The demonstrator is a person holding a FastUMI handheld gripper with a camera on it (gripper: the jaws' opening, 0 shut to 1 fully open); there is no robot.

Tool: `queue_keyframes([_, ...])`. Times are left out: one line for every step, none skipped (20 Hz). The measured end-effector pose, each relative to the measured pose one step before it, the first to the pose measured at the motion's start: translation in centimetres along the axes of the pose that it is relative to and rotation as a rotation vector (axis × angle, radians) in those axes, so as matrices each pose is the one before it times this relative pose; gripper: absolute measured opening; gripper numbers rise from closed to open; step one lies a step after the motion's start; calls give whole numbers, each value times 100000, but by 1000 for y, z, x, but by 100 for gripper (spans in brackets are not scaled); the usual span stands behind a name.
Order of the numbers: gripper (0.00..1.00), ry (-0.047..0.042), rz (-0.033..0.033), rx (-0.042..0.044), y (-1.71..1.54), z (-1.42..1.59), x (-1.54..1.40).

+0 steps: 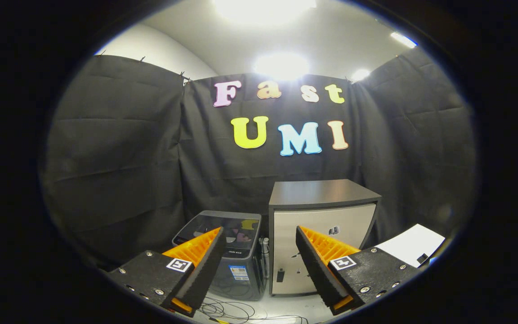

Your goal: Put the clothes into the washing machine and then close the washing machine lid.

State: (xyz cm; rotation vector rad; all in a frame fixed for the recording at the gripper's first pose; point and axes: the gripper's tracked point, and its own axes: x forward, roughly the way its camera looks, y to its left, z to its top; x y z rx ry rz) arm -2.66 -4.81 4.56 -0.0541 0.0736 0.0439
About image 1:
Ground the black backdrop cloth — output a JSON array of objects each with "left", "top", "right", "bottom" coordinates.
[{"left": 43, "top": 45, "right": 478, "bottom": 270}]

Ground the grey cabinet with beige door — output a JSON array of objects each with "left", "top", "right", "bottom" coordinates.
[{"left": 268, "top": 179, "right": 382, "bottom": 297}]

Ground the dark grey washing machine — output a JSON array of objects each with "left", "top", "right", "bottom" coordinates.
[{"left": 172, "top": 210, "right": 268, "bottom": 301}]

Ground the large ceiling light panel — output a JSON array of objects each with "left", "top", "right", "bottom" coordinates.
[{"left": 214, "top": 0, "right": 317, "bottom": 25}]

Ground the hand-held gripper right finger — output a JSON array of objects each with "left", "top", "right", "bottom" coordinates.
[{"left": 295, "top": 226, "right": 417, "bottom": 316}]

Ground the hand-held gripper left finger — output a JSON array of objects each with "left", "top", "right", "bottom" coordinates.
[{"left": 107, "top": 227, "right": 227, "bottom": 319}]

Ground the grey drain hose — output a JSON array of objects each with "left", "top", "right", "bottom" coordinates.
[{"left": 259, "top": 237, "right": 270, "bottom": 279}]

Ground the tangle of black cables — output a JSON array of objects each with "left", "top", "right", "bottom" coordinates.
[{"left": 196, "top": 297, "right": 309, "bottom": 324}]

